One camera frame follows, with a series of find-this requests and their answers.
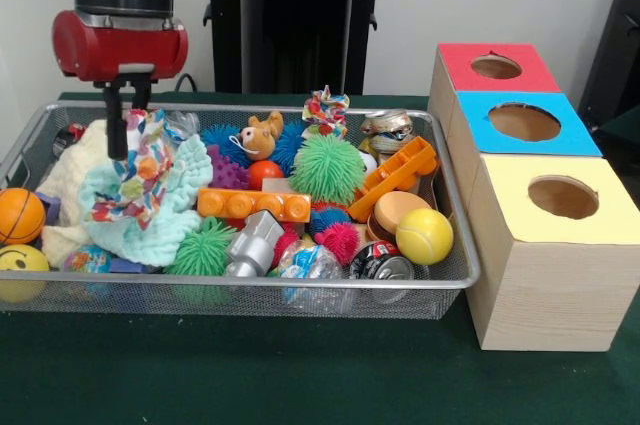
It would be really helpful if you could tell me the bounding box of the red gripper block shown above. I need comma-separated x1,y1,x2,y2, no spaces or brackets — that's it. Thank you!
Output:
51,9,191,162

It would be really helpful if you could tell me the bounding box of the colourful spotted cloth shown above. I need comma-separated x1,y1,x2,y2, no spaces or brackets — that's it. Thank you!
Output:
82,108,177,233

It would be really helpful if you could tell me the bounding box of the brown plush monkey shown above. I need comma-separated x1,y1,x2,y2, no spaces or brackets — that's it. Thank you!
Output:
235,110,285,161

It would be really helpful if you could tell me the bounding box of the mint green waffle cloth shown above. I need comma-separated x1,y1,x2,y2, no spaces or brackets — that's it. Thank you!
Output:
78,134,214,267

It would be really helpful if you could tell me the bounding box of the clear mesh bin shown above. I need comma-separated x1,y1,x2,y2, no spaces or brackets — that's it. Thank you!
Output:
0,99,482,321

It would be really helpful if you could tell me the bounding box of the wooden box with three holes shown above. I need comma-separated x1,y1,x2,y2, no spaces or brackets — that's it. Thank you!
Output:
428,42,640,352

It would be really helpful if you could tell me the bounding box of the cream waffle cloth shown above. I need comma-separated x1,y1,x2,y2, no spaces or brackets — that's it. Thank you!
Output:
37,118,131,266

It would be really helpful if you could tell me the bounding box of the orange basketball toy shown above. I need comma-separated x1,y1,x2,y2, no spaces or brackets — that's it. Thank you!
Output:
0,188,47,246

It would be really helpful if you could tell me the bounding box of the orange studded building brick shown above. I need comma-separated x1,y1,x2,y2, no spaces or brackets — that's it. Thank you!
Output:
197,188,312,223

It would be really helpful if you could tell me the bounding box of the yellow smiley ball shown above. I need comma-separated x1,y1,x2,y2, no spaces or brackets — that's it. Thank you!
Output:
0,243,50,304

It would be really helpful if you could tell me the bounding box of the green spiky rubber ball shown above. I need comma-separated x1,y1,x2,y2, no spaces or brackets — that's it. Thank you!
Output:
289,133,368,207

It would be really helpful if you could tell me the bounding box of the orange plastic toy block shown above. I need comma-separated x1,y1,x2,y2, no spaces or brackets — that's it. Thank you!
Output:
348,134,440,223

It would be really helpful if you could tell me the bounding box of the toy hamburger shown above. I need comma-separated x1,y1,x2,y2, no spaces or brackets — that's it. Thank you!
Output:
367,190,434,246

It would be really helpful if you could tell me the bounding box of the dark green tablecloth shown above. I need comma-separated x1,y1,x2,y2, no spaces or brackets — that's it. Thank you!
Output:
594,107,640,181
0,90,640,425

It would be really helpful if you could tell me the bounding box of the yellow tennis ball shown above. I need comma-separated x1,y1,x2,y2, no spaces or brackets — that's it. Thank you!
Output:
395,208,455,266

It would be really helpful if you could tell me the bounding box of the black upright panel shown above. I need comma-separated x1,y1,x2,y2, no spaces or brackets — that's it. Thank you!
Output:
577,0,640,119

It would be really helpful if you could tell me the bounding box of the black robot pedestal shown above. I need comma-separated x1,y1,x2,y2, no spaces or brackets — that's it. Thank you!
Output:
192,0,404,95

